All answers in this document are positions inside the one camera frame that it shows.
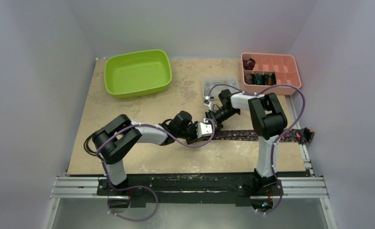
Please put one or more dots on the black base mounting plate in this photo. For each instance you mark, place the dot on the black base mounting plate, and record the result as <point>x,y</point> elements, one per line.
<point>242,189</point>

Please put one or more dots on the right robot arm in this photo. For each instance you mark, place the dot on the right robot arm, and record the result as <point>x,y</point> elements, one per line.
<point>268,121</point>

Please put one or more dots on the rolled dark gold tie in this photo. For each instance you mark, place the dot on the rolled dark gold tie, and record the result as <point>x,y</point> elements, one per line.
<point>270,79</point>

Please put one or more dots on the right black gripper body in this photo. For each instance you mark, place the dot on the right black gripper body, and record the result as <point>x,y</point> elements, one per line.
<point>212,117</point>

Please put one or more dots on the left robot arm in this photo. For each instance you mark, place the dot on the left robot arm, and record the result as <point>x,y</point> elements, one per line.
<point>115,140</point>

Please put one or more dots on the aluminium frame rail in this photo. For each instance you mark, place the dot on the aluminium frame rail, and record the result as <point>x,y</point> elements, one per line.
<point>292,187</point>

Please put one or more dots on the pink divided organizer tray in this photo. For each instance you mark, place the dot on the pink divided organizer tray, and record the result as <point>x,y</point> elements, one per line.
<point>283,65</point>

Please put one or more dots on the clear plastic parts box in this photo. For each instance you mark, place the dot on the clear plastic parts box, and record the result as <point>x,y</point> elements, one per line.
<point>213,85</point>

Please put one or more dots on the rolled teal tie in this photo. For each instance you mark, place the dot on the rolled teal tie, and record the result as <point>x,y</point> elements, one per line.
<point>259,79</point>

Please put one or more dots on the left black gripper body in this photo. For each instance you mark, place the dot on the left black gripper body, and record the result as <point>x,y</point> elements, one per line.
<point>190,134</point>

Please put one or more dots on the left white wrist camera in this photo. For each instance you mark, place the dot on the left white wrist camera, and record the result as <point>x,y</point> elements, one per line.
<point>204,128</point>

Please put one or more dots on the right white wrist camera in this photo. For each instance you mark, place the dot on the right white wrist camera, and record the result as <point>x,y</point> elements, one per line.
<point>208,102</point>

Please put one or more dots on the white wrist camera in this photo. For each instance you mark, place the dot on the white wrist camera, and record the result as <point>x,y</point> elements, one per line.
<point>204,128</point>
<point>208,102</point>

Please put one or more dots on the rolled dark red tie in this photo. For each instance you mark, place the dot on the rolled dark red tie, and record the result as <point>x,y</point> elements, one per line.
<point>249,64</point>

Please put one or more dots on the green plastic tub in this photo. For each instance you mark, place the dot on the green plastic tub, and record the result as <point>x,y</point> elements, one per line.
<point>137,74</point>

